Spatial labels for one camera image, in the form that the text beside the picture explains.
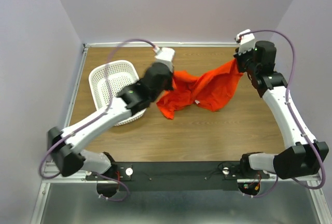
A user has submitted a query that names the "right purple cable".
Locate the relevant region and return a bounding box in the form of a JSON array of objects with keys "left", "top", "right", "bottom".
[{"left": 242, "top": 29, "right": 327, "bottom": 190}]

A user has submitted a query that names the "aluminium frame rail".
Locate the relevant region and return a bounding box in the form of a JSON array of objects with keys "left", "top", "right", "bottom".
[{"left": 30, "top": 44, "right": 88, "bottom": 223}]

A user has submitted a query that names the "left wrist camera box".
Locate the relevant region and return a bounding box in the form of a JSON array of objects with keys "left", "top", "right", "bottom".
[{"left": 153, "top": 47, "right": 175, "bottom": 71}]

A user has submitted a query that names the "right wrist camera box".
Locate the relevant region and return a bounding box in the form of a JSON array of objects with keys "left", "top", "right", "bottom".
[{"left": 235, "top": 29, "right": 256, "bottom": 55}]

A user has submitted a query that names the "orange t shirt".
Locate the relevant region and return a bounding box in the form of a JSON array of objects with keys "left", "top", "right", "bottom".
[{"left": 156, "top": 59, "right": 243, "bottom": 119}]

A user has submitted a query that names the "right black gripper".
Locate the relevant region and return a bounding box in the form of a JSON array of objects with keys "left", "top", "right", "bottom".
[{"left": 232, "top": 44, "right": 258, "bottom": 76}]

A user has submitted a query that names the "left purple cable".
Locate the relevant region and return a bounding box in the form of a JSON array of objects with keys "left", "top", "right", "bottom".
[{"left": 38, "top": 38, "right": 159, "bottom": 179}]

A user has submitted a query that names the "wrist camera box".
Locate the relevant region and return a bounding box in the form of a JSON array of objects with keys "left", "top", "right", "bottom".
[
  {"left": 153, "top": 47, "right": 175, "bottom": 71},
  {"left": 235, "top": 29, "right": 256, "bottom": 55}
]

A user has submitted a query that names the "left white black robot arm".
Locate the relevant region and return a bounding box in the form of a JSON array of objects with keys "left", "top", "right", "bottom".
[{"left": 48, "top": 61, "right": 173, "bottom": 180}]

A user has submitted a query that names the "purple cable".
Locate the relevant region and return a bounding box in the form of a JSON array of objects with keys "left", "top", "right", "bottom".
[
  {"left": 242, "top": 29, "right": 327, "bottom": 190},
  {"left": 38, "top": 38, "right": 159, "bottom": 179}
]

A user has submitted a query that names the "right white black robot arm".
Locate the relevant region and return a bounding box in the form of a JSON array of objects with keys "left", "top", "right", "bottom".
[{"left": 234, "top": 37, "right": 329, "bottom": 179}]

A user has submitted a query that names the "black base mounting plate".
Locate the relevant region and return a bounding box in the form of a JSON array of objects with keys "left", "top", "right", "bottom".
[{"left": 85, "top": 160, "right": 270, "bottom": 192}]

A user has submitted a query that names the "white perforated plastic basket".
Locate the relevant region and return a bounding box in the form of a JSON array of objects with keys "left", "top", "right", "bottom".
[{"left": 89, "top": 60, "right": 139, "bottom": 113}]

